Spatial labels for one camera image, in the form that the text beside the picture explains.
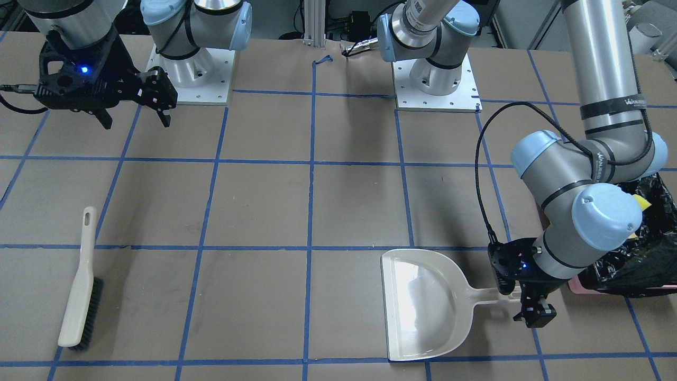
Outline beige hand brush black bristles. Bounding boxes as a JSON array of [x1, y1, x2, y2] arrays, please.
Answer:
[[58, 206, 104, 351]]

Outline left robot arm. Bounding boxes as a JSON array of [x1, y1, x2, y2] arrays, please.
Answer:
[[377, 1, 668, 328]]

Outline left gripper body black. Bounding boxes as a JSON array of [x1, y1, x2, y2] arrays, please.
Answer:
[[516, 265, 568, 313]]

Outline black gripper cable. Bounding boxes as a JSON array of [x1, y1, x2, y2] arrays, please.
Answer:
[[474, 102, 588, 249]]

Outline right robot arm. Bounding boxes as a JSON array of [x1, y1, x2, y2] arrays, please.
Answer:
[[2, 1, 252, 129]]

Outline yellow sponge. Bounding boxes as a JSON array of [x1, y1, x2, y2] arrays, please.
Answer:
[[633, 194, 652, 212]]

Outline aluminium frame post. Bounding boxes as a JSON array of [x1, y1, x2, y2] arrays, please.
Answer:
[[302, 0, 327, 50]]

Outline beige plastic dustpan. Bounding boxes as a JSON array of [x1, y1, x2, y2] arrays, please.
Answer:
[[380, 248, 522, 361]]

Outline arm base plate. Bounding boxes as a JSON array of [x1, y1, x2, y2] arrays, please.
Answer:
[[392, 54, 483, 113], [146, 46, 235, 106]]

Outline pink bin black liner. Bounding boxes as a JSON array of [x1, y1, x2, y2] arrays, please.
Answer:
[[576, 174, 676, 297]]

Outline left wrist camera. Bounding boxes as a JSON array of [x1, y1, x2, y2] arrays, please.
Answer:
[[488, 237, 536, 296]]

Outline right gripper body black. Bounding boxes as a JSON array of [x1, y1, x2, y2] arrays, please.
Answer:
[[32, 32, 140, 112]]

